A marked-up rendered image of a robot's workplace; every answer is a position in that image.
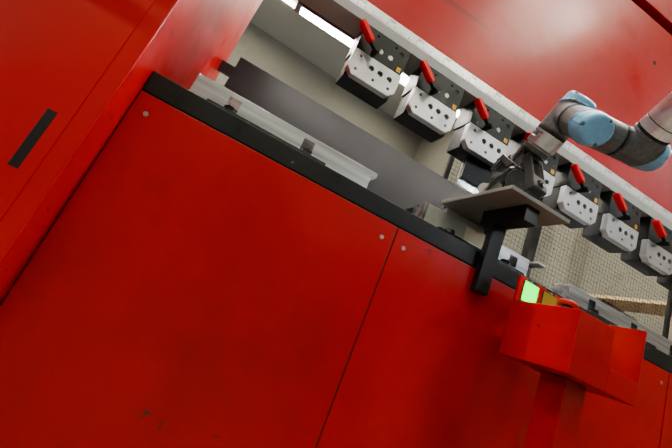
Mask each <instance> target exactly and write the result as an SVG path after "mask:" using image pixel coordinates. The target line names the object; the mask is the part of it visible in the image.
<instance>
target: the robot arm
mask: <svg viewBox="0 0 672 448"><path fill-rule="evenodd" d="M595 108H596V104H595V103H594V102H593V101H592V100H590V99H589V98H588V97H586V96H584V95H583V94H581V93H579V92H577V91H573V90H572V91H569V92H568V93H567V94H566V95H565V96H564V97H563V98H562V99H560V100H559V101H558V102H557V104H556V105H555V107H554V108H553V109H552V110H551V111H550V112H549V113H548V115H547V116H546V117H545V118H544V119H543V120H542V121H541V123H540V124H539V125H538V126H537V127H536V128H535V129H534V130H533V132H532V133H531V134H530V135H529V136H528V138H527V139H528V141H527V140H526V141H525V140H522V141H521V142H520V144H521V145H522V146H521V147H520V148H519V149H518V150H517V151H516V152H515V154H514V155H512V157H510V155H508V156H506V155H504V154H502V155H501V157H500V158H499V159H498V160H497V161H496V162H495V163H494V165H493V166H492V167H491V168H490V169H491V170H492V173H493V174H494V176H493V177H492V179H491V180H490V183H481V184H480V185H479V186H478V191H479V192H483V191H487V190H491V189H496V188H500V187H502V183H503V185H504V186H509V185H515V186H516V187H518V188H519V189H521V190H523V191H524V192H526V193H527V191H529V192H530V193H531V194H533V195H534V196H536V197H537V198H541V197H543V196H545V195H546V194H547V191H546V184H545V177H544V171H543V164H542V161H541V160H540V159H539V158H540V157H541V158H542V159H544V160H545V161H547V159H548V158H549V155H550V156H553V155H554V154H555V152H556V151H557V150H558V149H559V148H560V147H561V146H562V145H563V143H565V141H566V140H567V139H568V138H571V139H573V140H574V141H575V142H576V143H578V144H580V145H584V146H588V147H590V148H592V149H594V150H596V151H599V152H601V153H603V154H606V155H608V156H610V157H612V158H614V159H616V160H618V161H621V162H623V163H624V164H626V165H627V166H630V167H633V168H636V169H638V170H642V171H646V172H649V171H654V170H656V169H658V168H660V167H661V166H663V165H664V164H665V161H666V160H667V159H669V157H670V154H671V147H670V145H669V144H670V143H672V92H671V93H670V94H669V95H668V96H666V97H665V98H664V99H663V100H662V101H661V102H660V103H659V104H657V105H656V106H655V107H654V108H653V109H652V110H651V111H650V112H648V113H647V114H646V115H645V116H644V117H643V118H642V119H641V120H640V121H639V122H637V123H636V124H635V125H634V126H633V127H632V126H630V125H627V124H625V123H623V122H620V121H618V120H616V119H614V118H612V117H610V116H608V115H607V114H606V113H604V112H603V111H600V110H597V109H595ZM500 159H501V160H500ZM499 160H500V161H499ZM498 161H499V162H498Z"/></svg>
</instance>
